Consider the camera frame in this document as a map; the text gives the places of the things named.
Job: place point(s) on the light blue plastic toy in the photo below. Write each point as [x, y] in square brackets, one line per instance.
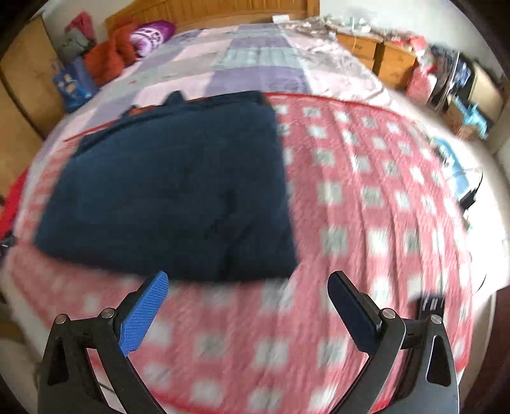
[474, 117]

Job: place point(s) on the purple patchwork quilt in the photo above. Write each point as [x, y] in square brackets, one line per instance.
[255, 59]

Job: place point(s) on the wooden headboard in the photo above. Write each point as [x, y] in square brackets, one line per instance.
[239, 10]

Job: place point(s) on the cardboard box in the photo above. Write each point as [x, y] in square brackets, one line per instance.
[486, 91]

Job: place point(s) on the navy blue jacket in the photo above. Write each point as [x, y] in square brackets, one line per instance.
[171, 191]

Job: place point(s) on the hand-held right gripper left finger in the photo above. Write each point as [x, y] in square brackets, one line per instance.
[145, 306]

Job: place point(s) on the red checked blanket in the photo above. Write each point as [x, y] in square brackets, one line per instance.
[358, 239]

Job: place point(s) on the pile of clutter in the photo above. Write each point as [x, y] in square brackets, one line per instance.
[358, 26]

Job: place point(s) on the wooden wardrobe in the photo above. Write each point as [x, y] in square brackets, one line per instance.
[24, 79]

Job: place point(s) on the blue printed bag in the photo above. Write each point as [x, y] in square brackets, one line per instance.
[73, 87]

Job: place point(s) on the orange knitted cloth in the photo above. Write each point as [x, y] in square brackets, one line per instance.
[111, 55]

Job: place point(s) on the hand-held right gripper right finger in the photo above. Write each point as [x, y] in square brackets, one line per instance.
[352, 306]

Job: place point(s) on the purple plush pillow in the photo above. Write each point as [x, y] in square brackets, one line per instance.
[153, 38]

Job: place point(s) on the wooden nightstand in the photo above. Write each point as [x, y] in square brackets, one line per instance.
[358, 49]
[396, 65]

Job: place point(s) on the grey and pink bag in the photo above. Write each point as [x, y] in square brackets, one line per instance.
[77, 38]

